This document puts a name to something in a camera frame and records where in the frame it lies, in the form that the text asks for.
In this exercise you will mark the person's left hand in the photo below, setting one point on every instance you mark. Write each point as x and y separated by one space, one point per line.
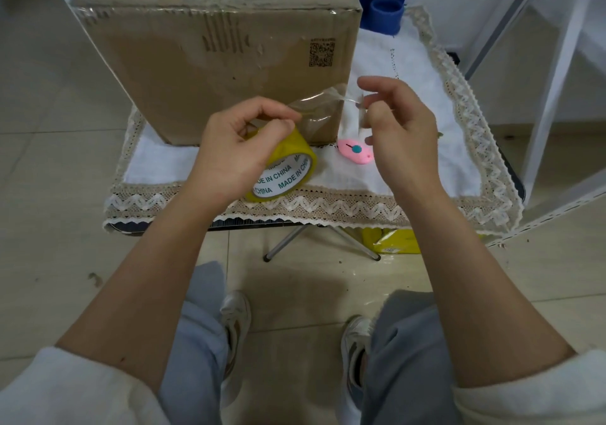
227 159

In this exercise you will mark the person's right hand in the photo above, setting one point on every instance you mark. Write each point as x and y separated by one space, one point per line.
407 136

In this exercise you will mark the pink box cutter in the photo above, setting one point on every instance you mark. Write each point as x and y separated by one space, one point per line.
355 151

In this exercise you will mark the yellow tape roll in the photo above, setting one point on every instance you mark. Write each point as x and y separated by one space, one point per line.
291 155

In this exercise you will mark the clear tape strip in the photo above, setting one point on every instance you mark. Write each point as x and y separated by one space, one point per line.
322 103

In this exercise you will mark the brown cardboard box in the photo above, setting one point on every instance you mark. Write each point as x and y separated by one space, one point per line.
189 69

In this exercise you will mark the person's left forearm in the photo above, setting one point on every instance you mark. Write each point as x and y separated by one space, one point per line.
142 287

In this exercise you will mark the person's right forearm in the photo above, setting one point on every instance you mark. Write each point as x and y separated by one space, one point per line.
483 287

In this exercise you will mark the blue tape dispenser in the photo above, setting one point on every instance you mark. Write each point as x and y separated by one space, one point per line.
386 10

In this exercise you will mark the person's left white shoe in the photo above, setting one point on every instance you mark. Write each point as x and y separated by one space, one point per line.
236 330

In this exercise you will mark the person's white shoe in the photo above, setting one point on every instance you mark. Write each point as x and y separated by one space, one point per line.
236 330
354 353

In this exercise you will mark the person's left trouser leg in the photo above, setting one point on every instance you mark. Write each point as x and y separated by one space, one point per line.
199 368

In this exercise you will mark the person's trouser leg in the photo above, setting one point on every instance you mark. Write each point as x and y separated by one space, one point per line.
199 368
407 358

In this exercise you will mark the person's right trouser leg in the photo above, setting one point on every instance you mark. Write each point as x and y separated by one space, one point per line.
407 358

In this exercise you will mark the person's right white shoe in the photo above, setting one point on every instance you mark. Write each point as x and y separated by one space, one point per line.
354 353

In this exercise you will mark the person's left white sleeve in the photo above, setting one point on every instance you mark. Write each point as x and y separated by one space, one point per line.
76 391

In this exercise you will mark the person's white sleeve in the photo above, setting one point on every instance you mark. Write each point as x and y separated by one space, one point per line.
539 396
76 391

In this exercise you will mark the person's right white sleeve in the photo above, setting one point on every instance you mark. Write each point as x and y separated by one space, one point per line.
539 396

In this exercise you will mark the white lace-trimmed tablecloth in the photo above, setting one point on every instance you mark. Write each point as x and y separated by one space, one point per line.
407 55

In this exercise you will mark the metal table leg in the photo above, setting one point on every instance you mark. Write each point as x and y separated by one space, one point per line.
360 246
284 245

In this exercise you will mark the yellow plastic packet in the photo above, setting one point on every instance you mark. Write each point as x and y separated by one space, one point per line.
402 242

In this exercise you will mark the white metal shelf rack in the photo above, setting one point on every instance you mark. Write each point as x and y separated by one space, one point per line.
549 103

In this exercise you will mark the black wall socket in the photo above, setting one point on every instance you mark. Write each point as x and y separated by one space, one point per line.
453 58

